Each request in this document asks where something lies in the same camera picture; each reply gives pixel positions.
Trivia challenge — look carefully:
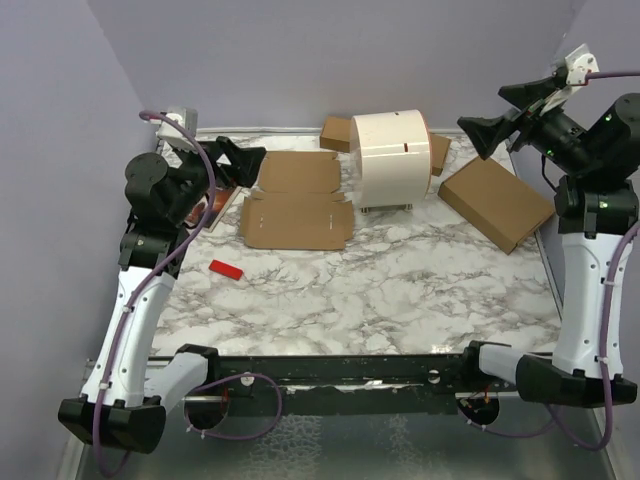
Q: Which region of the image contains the white cylindrical bread box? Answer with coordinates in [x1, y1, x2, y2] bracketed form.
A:
[350, 110, 432, 211]

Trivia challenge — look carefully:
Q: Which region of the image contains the red flat block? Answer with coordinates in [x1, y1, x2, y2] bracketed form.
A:
[209, 260, 243, 281]

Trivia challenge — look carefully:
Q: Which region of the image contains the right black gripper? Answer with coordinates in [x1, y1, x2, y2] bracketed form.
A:
[459, 74, 597, 173]

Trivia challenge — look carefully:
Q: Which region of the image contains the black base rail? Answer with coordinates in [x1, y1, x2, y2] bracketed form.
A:
[164, 349, 521, 419]

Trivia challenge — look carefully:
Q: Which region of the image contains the brown cardboard piece behind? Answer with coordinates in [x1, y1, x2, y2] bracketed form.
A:
[430, 133, 451, 177]

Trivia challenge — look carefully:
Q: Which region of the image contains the small brown box behind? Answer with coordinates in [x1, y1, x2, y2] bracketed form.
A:
[319, 116, 351, 153]

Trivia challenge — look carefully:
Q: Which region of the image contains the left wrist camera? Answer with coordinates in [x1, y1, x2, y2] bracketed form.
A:
[155, 104, 201, 154]

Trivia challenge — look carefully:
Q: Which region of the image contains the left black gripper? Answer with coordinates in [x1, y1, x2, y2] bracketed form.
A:
[168, 134, 264, 224]

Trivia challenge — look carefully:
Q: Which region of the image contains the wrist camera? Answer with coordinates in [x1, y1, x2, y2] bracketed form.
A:
[540, 43, 599, 116]
[155, 104, 201, 154]

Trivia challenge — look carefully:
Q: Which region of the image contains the dark paperback book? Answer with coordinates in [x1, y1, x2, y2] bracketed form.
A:
[185, 187, 240, 231]

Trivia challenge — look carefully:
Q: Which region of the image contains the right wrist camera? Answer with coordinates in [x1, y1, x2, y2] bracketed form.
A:
[540, 43, 599, 116]

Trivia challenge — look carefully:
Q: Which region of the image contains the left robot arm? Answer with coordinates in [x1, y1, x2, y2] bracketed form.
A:
[58, 136, 266, 454]

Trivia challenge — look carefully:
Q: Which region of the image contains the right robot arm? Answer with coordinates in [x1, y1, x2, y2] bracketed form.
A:
[458, 77, 639, 408]

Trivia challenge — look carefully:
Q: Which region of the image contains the closed brown cardboard box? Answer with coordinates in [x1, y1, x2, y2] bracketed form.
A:
[438, 157, 555, 255]

